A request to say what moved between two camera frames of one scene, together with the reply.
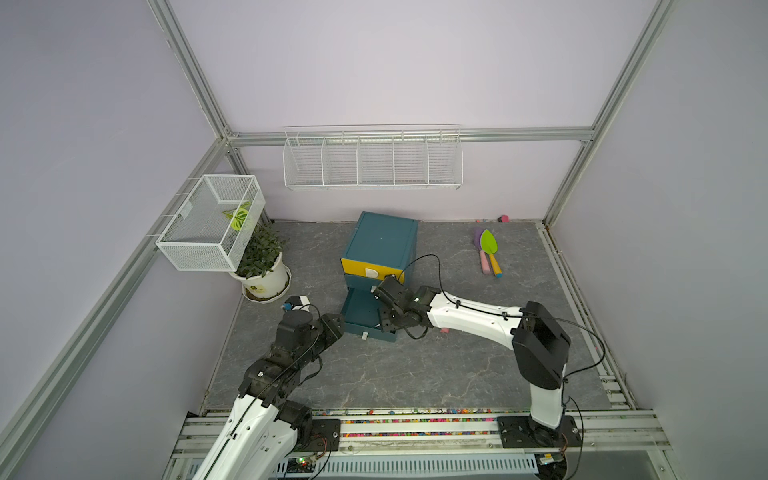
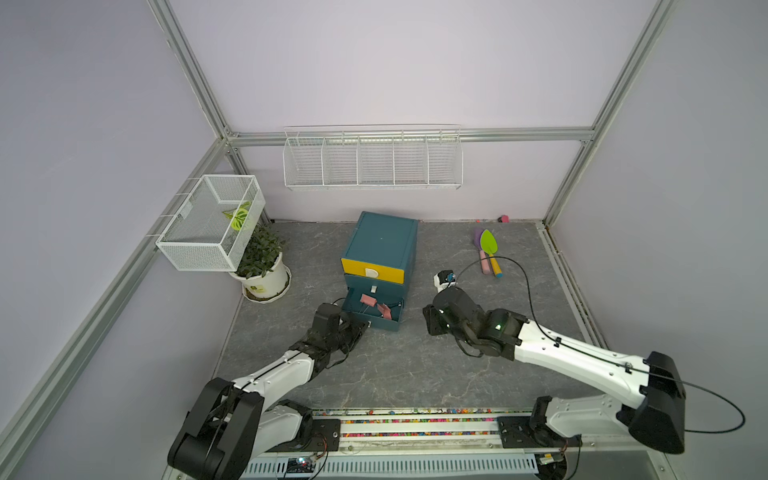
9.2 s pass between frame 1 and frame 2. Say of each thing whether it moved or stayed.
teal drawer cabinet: stayed
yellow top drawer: stayed
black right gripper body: moved
